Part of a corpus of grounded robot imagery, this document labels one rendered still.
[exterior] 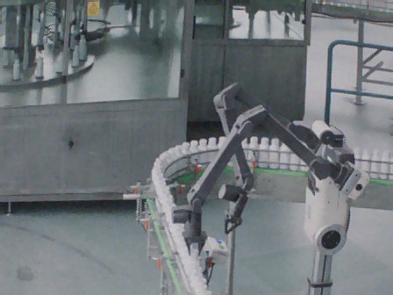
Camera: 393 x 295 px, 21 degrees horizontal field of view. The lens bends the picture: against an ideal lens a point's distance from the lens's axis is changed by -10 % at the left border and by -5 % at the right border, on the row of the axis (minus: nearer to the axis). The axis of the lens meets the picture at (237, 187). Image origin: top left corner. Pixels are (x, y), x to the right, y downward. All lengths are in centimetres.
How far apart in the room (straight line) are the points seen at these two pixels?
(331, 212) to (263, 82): 521
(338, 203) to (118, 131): 331
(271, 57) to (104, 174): 256
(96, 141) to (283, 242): 154
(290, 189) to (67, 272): 177
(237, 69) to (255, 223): 217
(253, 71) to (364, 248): 269
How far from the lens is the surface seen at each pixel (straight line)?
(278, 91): 1025
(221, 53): 1004
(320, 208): 505
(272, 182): 650
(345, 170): 486
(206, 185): 473
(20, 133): 806
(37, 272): 741
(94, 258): 765
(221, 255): 516
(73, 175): 818
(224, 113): 508
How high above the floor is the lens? 321
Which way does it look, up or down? 21 degrees down
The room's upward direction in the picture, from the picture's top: 3 degrees clockwise
